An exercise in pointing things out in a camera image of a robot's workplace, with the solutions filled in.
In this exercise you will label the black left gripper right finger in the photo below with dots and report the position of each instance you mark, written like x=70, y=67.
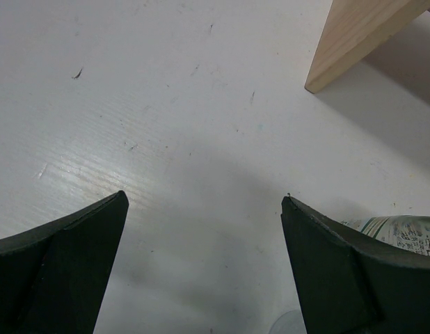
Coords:
x=348, y=282

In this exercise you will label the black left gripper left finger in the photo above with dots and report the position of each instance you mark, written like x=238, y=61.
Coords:
x=53, y=277

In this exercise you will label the clear water bottle blue label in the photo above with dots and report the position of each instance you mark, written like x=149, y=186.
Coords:
x=406, y=232

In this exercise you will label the wooden shelf unit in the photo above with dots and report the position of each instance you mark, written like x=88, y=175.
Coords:
x=353, y=29

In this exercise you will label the clear glass bottle green cap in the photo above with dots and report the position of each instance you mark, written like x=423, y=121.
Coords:
x=289, y=323

